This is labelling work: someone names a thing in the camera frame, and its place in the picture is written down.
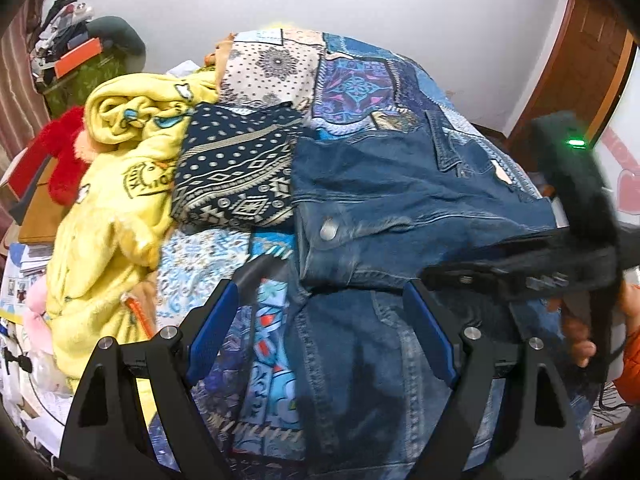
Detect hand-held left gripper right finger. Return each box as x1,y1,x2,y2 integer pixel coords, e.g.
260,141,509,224
401,279,587,480

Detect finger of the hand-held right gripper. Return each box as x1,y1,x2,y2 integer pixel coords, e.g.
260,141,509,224
419,232,572,306

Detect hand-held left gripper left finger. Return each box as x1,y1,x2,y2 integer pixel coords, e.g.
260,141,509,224
59,278,241,480

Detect blue denim jeans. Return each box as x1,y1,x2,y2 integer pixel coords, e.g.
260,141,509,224
281,109,563,478

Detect person's right forearm orange sleeve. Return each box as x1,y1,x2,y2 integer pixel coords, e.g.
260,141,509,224
612,329,640,407

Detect pile of mixed clothes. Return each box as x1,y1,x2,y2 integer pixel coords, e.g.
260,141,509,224
29,0,97,86

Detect person's right hand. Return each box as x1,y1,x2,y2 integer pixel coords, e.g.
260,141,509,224
559,281,640,368

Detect brown wooden door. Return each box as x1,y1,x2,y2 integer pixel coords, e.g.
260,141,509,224
506,0,639,162

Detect yellow fleece cartoon blanket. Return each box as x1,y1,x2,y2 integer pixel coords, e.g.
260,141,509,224
44,69,222,428

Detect folded navy patterned garment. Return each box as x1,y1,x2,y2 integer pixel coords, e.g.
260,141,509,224
170,101,307,234

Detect pink plush toy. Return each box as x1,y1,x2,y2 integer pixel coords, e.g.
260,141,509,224
24,279,57,357

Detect stack of papers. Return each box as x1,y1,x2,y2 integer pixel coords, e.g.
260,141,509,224
0,241,55,312

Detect brown cardboard box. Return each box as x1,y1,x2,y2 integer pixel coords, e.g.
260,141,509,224
18,159,72,245

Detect red plush toy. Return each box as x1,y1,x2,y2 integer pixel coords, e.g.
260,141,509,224
46,106,95,207

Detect patchwork printed bed sheet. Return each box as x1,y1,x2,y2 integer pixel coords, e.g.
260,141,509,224
149,27,601,480

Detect orange cloth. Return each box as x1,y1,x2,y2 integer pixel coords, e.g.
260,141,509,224
202,31,237,70

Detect green patterned bag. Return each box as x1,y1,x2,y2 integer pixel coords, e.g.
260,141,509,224
42,54,127,117

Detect orange box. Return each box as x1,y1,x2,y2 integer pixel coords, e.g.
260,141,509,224
53,38,104,79

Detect dark grey cushion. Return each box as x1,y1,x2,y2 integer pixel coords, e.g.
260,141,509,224
89,16,147,74

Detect striped brown curtain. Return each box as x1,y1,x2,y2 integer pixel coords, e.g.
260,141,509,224
0,0,57,162

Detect orange strap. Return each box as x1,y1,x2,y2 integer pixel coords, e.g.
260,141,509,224
124,294,155,342

